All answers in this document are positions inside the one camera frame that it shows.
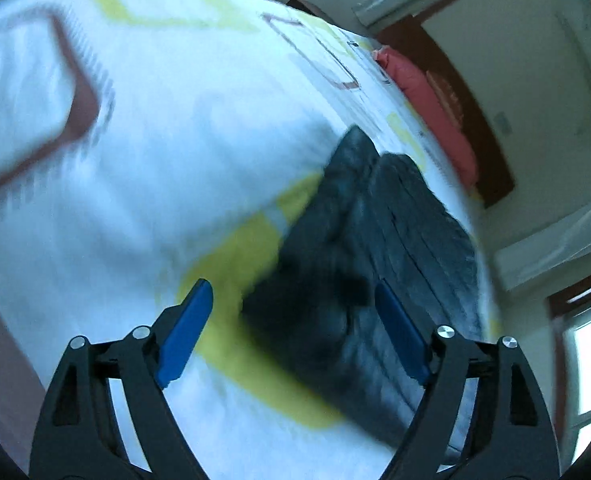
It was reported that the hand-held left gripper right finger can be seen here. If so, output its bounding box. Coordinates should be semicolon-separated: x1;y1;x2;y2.
374;279;561;480

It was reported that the wooden headboard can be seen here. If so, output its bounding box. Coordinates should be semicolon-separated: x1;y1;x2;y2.
375;20;517;209

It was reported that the patterned bed sheet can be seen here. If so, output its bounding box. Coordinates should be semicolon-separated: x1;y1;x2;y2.
0;0;503;480

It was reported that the pink pillow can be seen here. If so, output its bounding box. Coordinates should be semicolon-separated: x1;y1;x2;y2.
373;46;479;188

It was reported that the orange printed cushion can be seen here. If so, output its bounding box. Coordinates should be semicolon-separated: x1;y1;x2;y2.
425;71;470;128

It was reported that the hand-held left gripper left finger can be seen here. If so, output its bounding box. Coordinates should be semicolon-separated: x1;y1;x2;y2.
29;278;215;480

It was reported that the black puffer jacket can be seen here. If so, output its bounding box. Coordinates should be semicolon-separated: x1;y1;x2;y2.
240;125;482;463

